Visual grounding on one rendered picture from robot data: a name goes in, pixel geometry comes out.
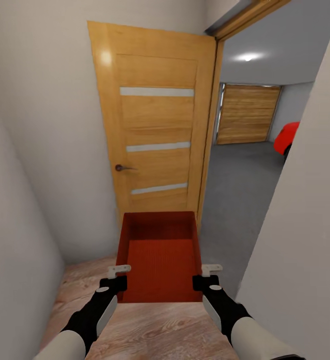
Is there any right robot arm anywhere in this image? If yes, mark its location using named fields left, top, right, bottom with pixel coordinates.
left=193, top=264, right=306, bottom=360

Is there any storage box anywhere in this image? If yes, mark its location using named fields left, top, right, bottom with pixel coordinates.
left=116, top=211, right=204, bottom=304

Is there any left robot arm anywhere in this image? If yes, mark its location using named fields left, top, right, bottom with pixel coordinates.
left=32, top=264, right=131, bottom=360

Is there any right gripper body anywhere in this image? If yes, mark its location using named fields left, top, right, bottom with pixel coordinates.
left=193, top=274, right=220, bottom=292

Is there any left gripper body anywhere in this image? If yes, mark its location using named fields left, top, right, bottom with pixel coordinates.
left=99, top=275, right=128, bottom=292

